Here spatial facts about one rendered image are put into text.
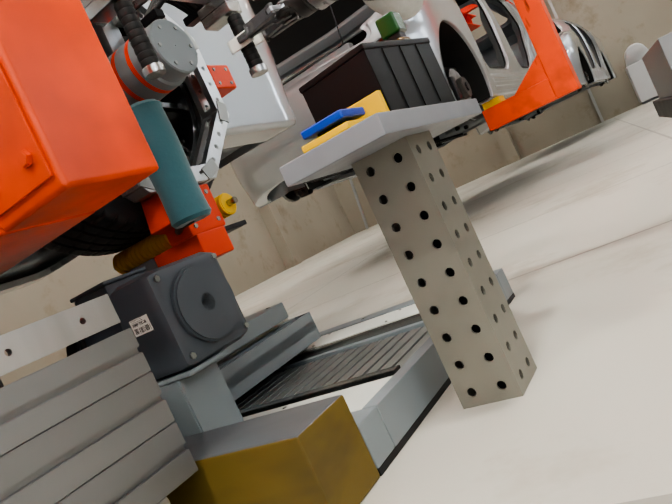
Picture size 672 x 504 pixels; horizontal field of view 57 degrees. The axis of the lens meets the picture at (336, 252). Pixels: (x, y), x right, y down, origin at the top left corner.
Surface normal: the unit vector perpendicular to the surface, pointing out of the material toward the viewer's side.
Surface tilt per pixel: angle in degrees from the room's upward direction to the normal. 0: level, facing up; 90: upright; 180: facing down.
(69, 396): 90
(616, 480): 0
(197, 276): 90
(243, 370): 90
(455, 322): 90
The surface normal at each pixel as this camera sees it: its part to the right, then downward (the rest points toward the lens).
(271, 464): -0.48, 0.25
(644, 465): -0.42, -0.91
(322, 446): 0.77, -0.33
